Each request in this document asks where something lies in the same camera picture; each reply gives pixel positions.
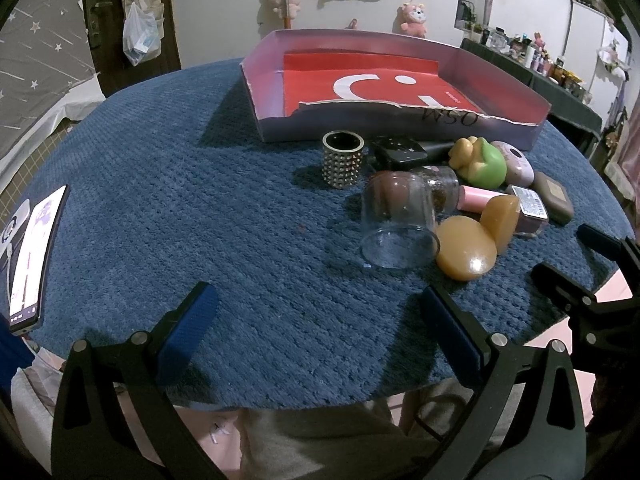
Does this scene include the clear plastic bag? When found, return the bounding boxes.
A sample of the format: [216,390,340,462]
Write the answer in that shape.
[122,2,163,67]

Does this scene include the clear glass cup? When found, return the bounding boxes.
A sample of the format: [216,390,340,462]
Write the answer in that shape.
[360,171,441,270]

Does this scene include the white floor sheet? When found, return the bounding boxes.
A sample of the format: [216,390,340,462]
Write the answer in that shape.
[0,72,106,191]

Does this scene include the pink curtain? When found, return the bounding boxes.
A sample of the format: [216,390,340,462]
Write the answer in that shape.
[605,85,640,201]

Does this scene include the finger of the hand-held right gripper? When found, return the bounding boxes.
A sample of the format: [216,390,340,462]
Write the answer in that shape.
[576,224,640,283]
[531,261,640,322]

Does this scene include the pink-capped nail polish bottle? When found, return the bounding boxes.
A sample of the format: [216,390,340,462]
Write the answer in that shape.
[459,184,550,239]

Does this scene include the green frog toy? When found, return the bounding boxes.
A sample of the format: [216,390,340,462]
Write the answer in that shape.
[447,136,508,190]

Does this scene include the red-lined cardboard box tray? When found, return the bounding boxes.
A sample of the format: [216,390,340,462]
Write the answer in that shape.
[240,29,552,151]

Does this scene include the white cabinet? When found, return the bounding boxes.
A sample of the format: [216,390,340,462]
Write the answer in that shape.
[562,0,631,126]

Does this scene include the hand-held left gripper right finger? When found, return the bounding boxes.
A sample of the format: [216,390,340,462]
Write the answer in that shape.
[419,285,587,480]

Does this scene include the metal door handle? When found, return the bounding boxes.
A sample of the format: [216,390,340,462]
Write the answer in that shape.
[85,0,116,48]

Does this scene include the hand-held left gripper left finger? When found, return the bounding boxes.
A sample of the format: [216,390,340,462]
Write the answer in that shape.
[50,281,236,480]

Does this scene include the gold studded cup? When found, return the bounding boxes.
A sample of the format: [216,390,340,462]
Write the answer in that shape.
[321,130,365,191]

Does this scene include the pink bear plush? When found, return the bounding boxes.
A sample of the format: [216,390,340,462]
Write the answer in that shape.
[397,2,430,38]

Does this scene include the person's beige pants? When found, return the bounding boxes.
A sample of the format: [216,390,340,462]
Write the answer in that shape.
[215,380,501,480]

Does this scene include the black star-print nail polish bottle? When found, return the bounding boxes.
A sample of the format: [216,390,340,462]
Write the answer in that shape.
[372,136,456,171]

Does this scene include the brown square case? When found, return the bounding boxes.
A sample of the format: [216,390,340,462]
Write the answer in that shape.
[530,172,575,226]

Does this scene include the amber ring with hole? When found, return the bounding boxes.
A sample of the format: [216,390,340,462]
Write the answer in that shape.
[480,194,521,255]

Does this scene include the smartphone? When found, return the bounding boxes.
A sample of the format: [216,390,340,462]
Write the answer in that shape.
[0,185,68,336]

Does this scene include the dark green covered table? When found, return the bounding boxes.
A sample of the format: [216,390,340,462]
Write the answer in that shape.
[459,37,603,133]

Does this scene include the row of cosmetic bottles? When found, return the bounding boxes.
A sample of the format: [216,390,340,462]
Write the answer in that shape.
[465,20,591,103]

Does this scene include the white hanging decoration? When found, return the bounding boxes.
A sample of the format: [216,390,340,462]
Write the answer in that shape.
[597,45,628,81]

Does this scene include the dark brown door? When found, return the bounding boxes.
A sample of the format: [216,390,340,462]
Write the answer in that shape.
[81,0,182,96]

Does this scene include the lilac rounded mini device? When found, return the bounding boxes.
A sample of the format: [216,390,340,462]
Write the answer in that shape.
[492,141,535,186]

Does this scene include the person's pink garment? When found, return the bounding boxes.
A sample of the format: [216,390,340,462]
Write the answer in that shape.
[10,345,246,480]

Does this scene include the amber round disc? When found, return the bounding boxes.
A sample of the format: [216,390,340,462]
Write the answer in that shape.
[436,215,498,282]

